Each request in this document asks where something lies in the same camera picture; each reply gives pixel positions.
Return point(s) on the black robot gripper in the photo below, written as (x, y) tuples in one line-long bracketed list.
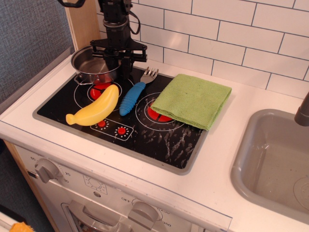
[(121, 45)]

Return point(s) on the small steel pan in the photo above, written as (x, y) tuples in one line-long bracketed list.
[(92, 70)]

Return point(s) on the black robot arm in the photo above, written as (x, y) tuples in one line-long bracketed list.
[(116, 12)]

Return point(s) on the green folded towel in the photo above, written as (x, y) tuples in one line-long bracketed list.
[(192, 101)]

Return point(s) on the black toy stovetop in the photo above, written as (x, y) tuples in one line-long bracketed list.
[(142, 133)]

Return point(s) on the yellow plastic banana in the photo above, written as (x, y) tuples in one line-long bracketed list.
[(97, 110)]

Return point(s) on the grey timer knob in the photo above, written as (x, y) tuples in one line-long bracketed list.
[(46, 170)]

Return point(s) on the grey oven knob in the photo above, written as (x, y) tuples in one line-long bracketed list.
[(144, 215)]

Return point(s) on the grey sink basin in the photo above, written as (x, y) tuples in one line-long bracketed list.
[(271, 168)]

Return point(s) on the grey faucet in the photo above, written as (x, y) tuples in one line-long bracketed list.
[(302, 114)]

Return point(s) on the yellow orange cloth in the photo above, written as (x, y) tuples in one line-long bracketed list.
[(21, 227)]

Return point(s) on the blue handled toy fork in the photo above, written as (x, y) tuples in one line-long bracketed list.
[(131, 97)]

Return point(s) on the wooden side post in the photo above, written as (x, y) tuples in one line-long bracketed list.
[(83, 23)]

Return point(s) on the grey oven door handle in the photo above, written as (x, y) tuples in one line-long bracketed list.
[(101, 220)]

